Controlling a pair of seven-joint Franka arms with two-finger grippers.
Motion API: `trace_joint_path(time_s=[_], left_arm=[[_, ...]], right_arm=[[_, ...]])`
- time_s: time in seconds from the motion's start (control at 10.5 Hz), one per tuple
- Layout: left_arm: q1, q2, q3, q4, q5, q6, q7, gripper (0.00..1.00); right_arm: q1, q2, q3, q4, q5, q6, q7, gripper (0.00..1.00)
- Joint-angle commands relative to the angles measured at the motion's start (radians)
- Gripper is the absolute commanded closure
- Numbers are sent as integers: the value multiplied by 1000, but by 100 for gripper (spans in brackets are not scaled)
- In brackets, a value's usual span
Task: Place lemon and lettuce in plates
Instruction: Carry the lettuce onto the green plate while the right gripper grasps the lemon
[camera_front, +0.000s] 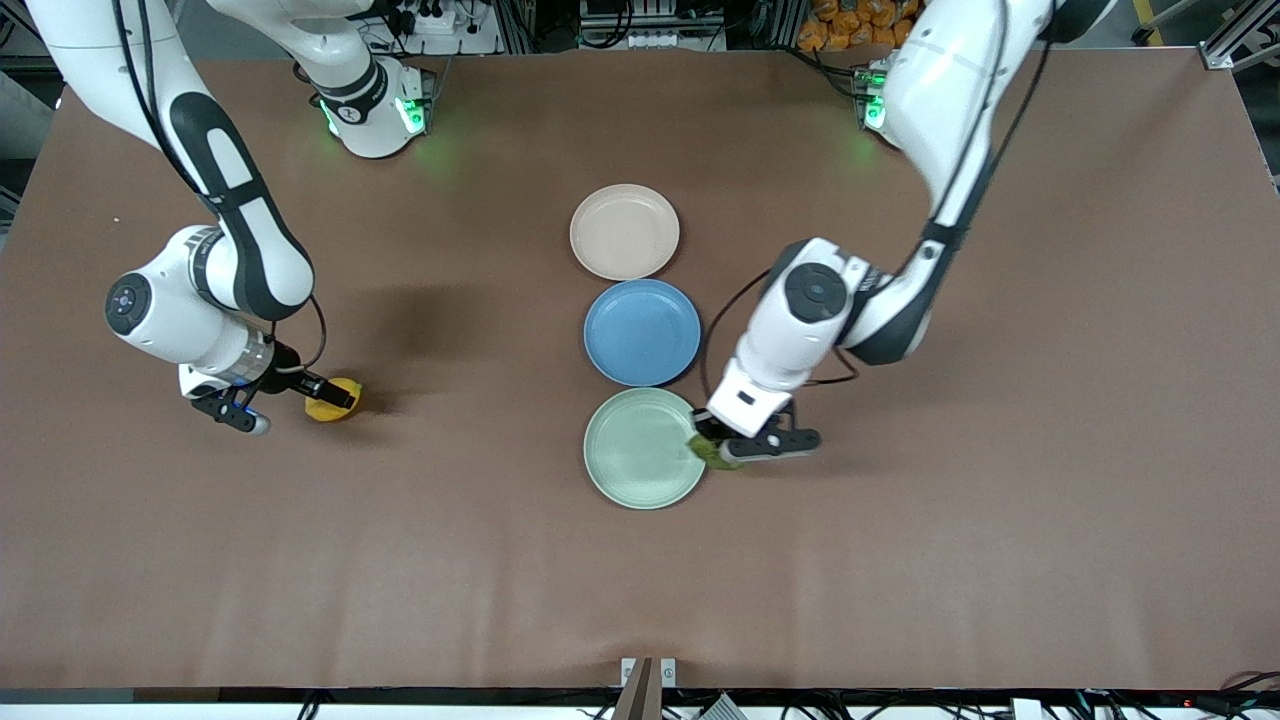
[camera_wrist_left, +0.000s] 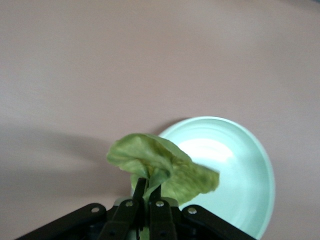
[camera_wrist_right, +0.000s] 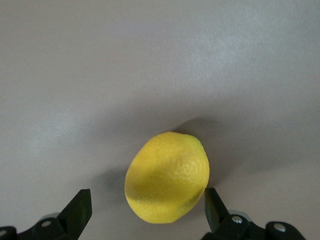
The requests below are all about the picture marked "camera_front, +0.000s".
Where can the blue round plate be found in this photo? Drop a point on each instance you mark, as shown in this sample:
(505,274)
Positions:
(642,332)

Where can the bag of orange snacks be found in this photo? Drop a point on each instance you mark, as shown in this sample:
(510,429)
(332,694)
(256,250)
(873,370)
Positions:
(850,25)

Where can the right white Franka arm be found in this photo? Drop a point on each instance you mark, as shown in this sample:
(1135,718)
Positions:
(240,255)

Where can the green lettuce leaf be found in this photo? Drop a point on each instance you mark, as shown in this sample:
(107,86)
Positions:
(708,455)

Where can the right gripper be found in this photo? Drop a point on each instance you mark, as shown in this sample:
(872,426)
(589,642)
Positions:
(290,373)

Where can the left white Franka arm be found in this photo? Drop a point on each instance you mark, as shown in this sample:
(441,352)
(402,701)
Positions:
(945,90)

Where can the pink round plate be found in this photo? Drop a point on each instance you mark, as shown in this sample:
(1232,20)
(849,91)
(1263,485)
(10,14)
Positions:
(624,232)

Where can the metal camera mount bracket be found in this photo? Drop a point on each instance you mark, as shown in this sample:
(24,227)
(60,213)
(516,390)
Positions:
(647,685)

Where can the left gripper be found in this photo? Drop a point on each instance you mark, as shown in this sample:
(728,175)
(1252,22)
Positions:
(710,429)

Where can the pale green round plate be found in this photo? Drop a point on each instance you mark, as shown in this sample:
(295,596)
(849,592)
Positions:
(640,450)

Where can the aluminium frame profile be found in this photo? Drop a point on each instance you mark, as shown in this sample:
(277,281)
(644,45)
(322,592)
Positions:
(1235,40)

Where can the brown table cover mat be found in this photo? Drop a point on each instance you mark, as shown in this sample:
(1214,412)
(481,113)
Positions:
(400,560)

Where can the yellow lemon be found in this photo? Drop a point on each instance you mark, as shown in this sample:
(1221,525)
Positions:
(325,412)

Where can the white power strip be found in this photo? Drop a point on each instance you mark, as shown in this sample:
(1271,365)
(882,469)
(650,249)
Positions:
(430,18)

